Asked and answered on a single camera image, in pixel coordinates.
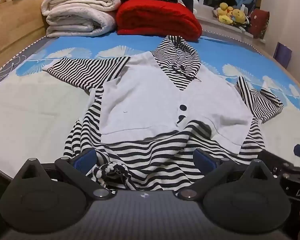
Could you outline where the wooden bed headboard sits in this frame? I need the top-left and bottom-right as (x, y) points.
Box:
(0, 0), (58, 76)

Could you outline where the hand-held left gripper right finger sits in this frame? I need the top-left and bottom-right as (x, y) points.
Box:
(174, 149), (276, 201)

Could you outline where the dark red bag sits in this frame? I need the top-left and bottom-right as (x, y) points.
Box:
(248, 8), (270, 40)

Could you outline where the white window sill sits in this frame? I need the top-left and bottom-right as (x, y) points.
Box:
(194, 5), (256, 41)

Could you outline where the folded red blanket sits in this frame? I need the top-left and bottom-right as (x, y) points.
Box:
(116, 0), (203, 42)

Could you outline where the black white striped hooded shirt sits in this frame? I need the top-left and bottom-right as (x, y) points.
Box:
(42, 35), (285, 192)

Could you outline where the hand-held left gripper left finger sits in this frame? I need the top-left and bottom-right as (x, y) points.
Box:
(14, 148), (115, 201)

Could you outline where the folded white quilt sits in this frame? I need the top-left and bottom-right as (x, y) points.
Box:
(41, 0), (122, 38)

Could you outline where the purple paper bag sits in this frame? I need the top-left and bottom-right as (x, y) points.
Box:
(273, 42), (293, 69)

